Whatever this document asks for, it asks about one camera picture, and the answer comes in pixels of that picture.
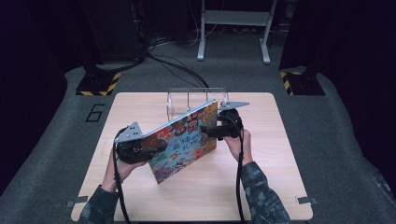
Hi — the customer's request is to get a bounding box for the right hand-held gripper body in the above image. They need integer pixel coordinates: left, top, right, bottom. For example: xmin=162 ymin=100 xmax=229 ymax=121
xmin=216 ymin=101 xmax=250 ymax=141

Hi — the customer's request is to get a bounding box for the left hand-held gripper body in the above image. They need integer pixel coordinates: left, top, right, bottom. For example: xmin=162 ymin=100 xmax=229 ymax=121
xmin=114 ymin=121 xmax=149 ymax=165

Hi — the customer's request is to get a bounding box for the colourful cartoon animal picture book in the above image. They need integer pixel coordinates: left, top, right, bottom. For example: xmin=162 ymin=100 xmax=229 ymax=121
xmin=144 ymin=98 xmax=219 ymax=185

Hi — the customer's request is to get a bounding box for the clear acrylic book holder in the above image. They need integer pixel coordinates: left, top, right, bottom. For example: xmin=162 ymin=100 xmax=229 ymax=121
xmin=165 ymin=87 xmax=230 ymax=123

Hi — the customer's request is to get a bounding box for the person's left hand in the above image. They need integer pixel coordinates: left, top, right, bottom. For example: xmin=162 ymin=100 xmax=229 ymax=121
xmin=102 ymin=151 xmax=148 ymax=193

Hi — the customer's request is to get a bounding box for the person's right hand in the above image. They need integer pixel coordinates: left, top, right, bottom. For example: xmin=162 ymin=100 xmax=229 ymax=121
xmin=223 ymin=128 xmax=254 ymax=166

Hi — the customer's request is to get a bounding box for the black stand base striped edge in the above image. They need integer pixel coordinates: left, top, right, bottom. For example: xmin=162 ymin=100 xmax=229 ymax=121
xmin=279 ymin=69 xmax=326 ymax=97
xmin=75 ymin=70 xmax=122 ymax=97

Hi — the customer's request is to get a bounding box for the dark equipment cabinet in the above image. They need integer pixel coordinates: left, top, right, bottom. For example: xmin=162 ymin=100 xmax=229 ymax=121
xmin=78 ymin=0 xmax=148 ymax=64

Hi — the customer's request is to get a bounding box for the left hand-held gripper black cable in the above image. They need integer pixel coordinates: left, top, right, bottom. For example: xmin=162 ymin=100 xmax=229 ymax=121
xmin=111 ymin=126 xmax=132 ymax=224

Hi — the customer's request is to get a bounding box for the hand-held gripper black cable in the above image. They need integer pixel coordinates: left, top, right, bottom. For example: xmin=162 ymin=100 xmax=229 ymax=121
xmin=226 ymin=114 xmax=248 ymax=224
xmin=111 ymin=126 xmax=132 ymax=224

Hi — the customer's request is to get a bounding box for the right hand-held gripper black cable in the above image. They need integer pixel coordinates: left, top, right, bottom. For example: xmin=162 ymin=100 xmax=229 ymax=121
xmin=226 ymin=114 xmax=248 ymax=224

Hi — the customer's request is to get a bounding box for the black floor cables bundle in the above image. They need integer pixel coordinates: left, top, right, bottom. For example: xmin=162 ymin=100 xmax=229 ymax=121
xmin=145 ymin=36 xmax=210 ymax=90

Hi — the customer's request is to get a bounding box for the grey metal table bracket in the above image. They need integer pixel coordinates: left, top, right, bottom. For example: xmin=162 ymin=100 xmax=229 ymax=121
xmin=64 ymin=195 xmax=90 ymax=209
xmin=295 ymin=195 xmax=319 ymax=205

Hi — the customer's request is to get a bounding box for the white metal desk frame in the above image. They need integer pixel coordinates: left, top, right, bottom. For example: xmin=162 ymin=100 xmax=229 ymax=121
xmin=196 ymin=0 xmax=278 ymax=65

